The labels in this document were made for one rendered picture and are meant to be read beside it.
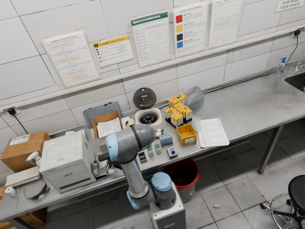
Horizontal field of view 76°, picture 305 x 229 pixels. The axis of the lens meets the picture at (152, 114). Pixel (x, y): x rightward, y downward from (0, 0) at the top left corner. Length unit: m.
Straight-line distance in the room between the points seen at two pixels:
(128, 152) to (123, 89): 1.02
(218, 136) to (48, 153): 1.29
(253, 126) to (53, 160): 1.56
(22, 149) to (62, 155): 0.51
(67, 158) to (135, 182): 0.55
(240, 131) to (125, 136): 1.16
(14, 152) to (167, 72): 1.44
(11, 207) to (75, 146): 0.66
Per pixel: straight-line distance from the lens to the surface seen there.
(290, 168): 2.82
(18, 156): 1.89
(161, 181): 1.18
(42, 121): 2.01
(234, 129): 1.80
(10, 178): 1.98
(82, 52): 1.62
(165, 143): 1.62
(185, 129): 1.69
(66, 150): 1.47
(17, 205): 1.83
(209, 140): 1.66
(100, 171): 1.59
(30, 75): 1.76
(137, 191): 1.12
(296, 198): 1.84
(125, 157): 0.90
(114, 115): 1.89
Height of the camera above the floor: 2.16
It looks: 41 degrees down
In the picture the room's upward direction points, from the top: 10 degrees counter-clockwise
